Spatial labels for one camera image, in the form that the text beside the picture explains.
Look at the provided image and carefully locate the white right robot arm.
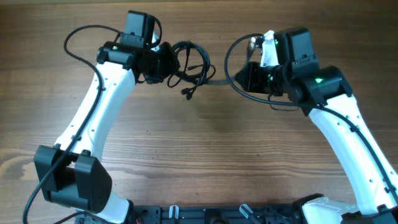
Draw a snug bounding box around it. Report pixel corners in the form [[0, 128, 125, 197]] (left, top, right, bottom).
[[228, 27, 397, 223]]

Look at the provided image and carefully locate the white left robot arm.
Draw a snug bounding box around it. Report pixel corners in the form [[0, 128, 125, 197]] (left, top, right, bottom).
[[34, 11, 178, 223]]

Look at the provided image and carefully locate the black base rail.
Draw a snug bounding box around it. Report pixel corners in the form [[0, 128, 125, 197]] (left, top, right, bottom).
[[134, 203, 307, 224]]

